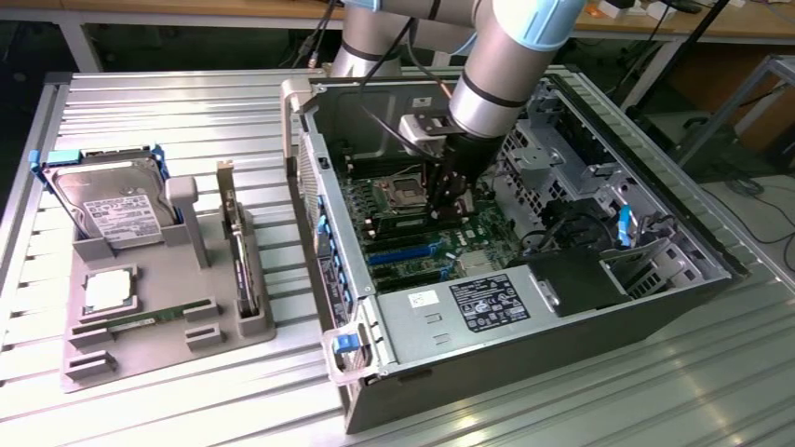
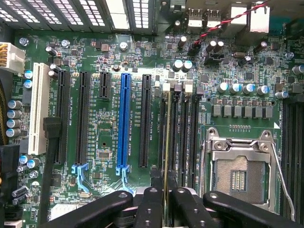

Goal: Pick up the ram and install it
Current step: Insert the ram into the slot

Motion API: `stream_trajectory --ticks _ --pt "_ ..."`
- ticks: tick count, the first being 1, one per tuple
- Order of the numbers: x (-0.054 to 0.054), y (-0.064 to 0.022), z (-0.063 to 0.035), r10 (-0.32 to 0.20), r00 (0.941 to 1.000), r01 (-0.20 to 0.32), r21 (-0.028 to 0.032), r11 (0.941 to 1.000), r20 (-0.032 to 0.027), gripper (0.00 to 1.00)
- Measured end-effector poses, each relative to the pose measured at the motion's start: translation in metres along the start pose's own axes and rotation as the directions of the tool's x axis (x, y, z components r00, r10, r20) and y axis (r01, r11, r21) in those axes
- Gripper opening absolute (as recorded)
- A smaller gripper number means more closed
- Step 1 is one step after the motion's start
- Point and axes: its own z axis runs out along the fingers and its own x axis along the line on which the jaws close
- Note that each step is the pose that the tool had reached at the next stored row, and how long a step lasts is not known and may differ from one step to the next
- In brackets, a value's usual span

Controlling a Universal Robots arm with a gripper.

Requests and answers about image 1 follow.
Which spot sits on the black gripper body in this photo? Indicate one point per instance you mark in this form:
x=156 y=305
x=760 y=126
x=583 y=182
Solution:
x=468 y=156

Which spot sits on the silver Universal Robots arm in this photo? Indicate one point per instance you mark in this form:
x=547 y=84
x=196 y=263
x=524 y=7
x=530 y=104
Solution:
x=496 y=70

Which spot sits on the green RAM stick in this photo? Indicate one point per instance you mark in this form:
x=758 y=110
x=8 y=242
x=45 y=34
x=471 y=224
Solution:
x=155 y=317

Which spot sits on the CPU socket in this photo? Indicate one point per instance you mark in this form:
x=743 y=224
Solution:
x=400 y=193

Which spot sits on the silver metal disk bay cage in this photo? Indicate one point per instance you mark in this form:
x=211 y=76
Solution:
x=547 y=158

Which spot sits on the green motherboard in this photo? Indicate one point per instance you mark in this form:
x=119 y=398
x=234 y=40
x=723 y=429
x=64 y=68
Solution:
x=435 y=261

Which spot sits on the blue expansion slot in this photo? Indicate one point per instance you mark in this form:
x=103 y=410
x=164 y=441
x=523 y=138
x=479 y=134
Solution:
x=400 y=253

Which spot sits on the silver chipset heat sink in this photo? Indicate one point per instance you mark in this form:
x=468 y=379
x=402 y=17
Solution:
x=476 y=266

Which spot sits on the black expansion slot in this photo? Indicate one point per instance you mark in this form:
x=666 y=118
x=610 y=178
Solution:
x=403 y=280

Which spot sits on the blue expansion card clip strip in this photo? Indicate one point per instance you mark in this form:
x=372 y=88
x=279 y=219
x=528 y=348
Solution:
x=332 y=251

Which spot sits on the black plastic air shroud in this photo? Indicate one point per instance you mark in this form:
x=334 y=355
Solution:
x=571 y=279

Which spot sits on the grey power supply with label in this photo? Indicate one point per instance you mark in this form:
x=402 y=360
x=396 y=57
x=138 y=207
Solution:
x=447 y=321

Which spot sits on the beige case front bezel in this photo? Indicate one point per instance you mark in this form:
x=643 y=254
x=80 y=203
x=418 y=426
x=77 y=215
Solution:
x=295 y=112

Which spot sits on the blue case latch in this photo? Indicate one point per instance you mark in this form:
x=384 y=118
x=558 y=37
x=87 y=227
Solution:
x=344 y=344

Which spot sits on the black box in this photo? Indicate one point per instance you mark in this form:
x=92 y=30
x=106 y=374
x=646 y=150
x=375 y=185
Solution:
x=690 y=139

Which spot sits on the black open PC case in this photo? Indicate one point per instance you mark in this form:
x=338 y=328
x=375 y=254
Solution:
x=559 y=354

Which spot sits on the white boxes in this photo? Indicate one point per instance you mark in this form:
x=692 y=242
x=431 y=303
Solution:
x=634 y=8

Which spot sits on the grey parts rack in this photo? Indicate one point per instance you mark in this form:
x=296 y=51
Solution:
x=174 y=326

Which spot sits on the silver hard disk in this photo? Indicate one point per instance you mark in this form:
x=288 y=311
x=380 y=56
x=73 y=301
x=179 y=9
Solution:
x=115 y=205

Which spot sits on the silver CPU chip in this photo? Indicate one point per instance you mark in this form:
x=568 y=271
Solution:
x=108 y=291

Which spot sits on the blue disk caddy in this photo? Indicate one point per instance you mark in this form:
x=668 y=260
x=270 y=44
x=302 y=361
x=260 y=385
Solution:
x=61 y=158

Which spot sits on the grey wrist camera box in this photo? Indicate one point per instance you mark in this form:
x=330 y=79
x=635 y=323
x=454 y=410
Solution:
x=418 y=132

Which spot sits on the graphics card with metal bracket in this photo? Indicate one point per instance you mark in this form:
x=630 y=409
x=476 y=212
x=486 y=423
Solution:
x=239 y=242

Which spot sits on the aluminium profile frame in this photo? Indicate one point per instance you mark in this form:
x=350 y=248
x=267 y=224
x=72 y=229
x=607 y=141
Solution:
x=746 y=102

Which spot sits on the wooden desk with grey frame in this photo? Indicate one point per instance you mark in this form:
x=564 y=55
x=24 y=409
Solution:
x=186 y=16

